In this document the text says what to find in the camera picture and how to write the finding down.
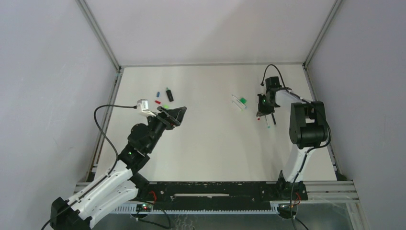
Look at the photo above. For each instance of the black gel pen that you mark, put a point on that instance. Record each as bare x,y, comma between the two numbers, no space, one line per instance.
273,118

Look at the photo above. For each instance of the right controller board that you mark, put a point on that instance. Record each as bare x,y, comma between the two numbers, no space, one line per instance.
286,208

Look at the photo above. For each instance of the left controller board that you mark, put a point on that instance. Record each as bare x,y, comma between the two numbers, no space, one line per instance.
143,207

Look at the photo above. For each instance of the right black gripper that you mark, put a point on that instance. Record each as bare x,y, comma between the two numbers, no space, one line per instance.
265,110

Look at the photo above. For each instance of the green square cap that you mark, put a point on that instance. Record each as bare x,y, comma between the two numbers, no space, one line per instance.
243,100

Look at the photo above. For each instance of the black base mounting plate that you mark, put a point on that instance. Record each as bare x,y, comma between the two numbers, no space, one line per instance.
219,196

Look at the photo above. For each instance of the aluminium frame rail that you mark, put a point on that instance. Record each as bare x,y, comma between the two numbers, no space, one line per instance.
319,192

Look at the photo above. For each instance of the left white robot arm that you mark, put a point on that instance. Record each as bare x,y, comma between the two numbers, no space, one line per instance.
121,182

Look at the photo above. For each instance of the controller board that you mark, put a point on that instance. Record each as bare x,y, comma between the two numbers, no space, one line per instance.
286,208
143,207

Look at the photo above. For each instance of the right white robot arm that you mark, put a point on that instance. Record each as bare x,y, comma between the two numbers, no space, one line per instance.
308,127

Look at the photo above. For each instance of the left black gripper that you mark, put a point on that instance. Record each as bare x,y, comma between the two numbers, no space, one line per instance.
168,117

